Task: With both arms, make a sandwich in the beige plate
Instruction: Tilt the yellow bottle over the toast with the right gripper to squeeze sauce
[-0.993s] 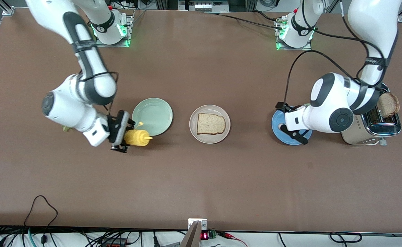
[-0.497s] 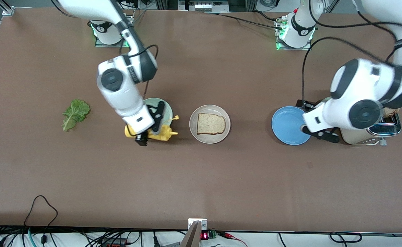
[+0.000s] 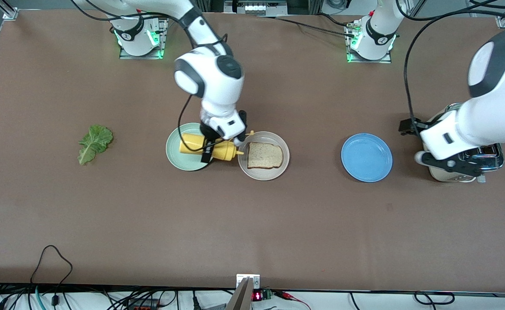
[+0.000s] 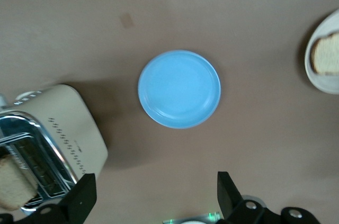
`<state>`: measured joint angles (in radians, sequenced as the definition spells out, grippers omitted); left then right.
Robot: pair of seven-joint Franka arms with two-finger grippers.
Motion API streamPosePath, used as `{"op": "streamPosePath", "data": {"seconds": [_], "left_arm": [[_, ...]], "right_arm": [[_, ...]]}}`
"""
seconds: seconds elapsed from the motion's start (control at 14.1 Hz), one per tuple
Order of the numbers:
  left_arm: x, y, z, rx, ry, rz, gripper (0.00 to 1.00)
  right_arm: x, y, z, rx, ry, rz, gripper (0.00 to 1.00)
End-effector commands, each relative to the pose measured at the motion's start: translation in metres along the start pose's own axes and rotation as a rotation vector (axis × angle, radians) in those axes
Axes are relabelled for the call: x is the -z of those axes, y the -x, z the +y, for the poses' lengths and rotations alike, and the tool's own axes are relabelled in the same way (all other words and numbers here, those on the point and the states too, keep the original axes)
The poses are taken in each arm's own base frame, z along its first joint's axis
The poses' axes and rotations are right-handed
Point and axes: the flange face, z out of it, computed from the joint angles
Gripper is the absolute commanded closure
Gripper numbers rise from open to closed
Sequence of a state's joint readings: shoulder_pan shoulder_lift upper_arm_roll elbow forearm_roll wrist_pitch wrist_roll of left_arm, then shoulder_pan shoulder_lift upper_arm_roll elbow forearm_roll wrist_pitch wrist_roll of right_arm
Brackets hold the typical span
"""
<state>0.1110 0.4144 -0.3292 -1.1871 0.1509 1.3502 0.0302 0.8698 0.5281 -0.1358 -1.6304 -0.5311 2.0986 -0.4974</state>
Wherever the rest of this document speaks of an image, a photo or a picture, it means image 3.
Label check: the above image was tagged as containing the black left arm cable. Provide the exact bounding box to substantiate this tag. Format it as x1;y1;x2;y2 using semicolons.
397;0;505;125

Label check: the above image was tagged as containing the toasted bread slice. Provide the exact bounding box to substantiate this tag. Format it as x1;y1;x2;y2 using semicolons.
247;142;284;170

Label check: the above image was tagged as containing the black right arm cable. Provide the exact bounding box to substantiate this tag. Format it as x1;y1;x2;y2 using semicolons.
69;0;229;152

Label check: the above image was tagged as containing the silver mounting bracket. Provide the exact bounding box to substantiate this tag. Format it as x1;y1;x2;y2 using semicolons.
236;274;261;290

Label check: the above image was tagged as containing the black cable on table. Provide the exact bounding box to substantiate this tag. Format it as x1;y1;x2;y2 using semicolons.
257;12;357;37

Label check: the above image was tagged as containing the green lettuce leaf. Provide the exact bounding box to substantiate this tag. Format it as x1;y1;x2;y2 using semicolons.
78;124;113;166

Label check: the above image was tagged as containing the grey control box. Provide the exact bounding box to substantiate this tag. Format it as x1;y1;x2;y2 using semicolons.
224;0;288;17

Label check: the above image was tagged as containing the mint green plate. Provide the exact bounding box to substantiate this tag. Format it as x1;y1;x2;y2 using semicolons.
166;123;213;171

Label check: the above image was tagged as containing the yellow squeeze bottle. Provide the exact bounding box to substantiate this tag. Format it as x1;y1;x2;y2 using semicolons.
179;130;255;162

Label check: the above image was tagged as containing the grey metal bar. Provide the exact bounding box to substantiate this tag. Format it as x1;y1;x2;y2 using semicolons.
226;278;253;310

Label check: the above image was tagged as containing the black looped cable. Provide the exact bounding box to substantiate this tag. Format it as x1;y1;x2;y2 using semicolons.
31;245;73;298

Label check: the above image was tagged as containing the beige plate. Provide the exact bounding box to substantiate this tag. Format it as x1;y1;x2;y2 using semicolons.
238;131;290;181

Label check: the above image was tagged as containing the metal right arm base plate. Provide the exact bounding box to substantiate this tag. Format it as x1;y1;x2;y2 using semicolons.
119;17;168;60

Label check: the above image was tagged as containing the beige chrome toaster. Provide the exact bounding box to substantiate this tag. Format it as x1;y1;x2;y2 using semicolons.
427;102;505;184

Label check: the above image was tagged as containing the blue plate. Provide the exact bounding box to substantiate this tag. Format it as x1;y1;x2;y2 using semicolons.
341;133;393;183

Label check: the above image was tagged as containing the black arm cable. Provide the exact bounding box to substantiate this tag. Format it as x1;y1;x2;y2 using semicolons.
397;0;505;125
69;0;229;152

